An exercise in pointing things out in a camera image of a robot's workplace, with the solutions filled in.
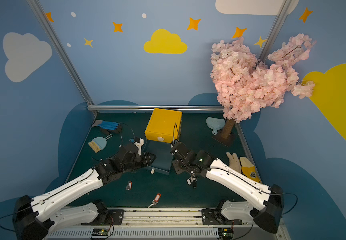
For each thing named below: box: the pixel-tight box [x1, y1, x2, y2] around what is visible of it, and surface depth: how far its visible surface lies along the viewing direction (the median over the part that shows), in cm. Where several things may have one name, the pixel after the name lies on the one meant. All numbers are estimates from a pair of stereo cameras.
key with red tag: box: [147, 193, 162, 208], surface depth 82 cm
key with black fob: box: [192, 179, 198, 189], surface depth 88 cm
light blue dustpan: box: [206, 116, 226, 135], surface depth 118 cm
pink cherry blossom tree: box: [210, 34, 316, 140], surface depth 67 cm
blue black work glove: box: [91, 120, 123, 134], surface depth 113 cm
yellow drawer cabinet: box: [144, 108, 183, 144], surface depth 90 cm
